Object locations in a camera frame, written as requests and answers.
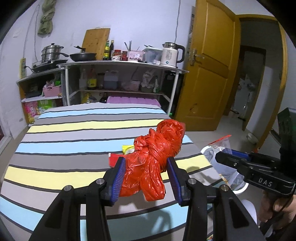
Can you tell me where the clear zip bag red edge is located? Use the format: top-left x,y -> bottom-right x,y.
208,135 -> 232,154

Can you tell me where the red plastic bag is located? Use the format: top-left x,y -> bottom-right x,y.
108,119 -> 186,201

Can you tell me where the yellow chip bag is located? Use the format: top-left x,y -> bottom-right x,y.
122,145 -> 134,155

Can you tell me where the white trash bin with liner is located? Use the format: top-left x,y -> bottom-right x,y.
201,145 -> 249,195

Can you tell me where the person's right hand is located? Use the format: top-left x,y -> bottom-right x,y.
258,191 -> 295,230

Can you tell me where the yellow label oil bottle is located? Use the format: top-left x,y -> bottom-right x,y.
87,68 -> 97,90

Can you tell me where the white oil jug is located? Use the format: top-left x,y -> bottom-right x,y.
104,70 -> 119,90

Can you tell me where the white metal shelf rack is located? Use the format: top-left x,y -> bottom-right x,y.
58,60 -> 189,115

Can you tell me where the pink plastic basket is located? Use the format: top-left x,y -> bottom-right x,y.
43,85 -> 62,97

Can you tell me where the wooden side shelf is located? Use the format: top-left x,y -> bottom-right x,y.
16,68 -> 67,125

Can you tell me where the wooden door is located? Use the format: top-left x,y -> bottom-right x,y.
175,1 -> 241,132

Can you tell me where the white electric kettle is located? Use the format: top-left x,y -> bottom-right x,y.
160,42 -> 185,68

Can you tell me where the clear plastic storage box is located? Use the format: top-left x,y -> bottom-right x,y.
143,47 -> 163,65

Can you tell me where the red lid sauce jar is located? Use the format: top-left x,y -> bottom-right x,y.
111,50 -> 122,61

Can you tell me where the green glass bottle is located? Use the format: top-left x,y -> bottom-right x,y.
103,40 -> 109,60

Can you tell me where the pink utensil holder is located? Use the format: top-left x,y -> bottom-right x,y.
127,51 -> 144,62

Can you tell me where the black frying pan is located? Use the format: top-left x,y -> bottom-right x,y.
60,46 -> 96,62

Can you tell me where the black induction cooker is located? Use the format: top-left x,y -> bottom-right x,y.
31,59 -> 68,73

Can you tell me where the dark sauce bottle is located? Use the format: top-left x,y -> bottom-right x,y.
108,40 -> 114,60

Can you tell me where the wooden cutting board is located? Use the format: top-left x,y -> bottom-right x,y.
82,28 -> 110,60

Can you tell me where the stainless steel steamer pot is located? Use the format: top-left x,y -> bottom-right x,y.
41,43 -> 64,63

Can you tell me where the green hanging cloth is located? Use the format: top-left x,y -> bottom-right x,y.
38,0 -> 57,35

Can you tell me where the power strip on wall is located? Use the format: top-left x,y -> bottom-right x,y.
19,58 -> 27,79

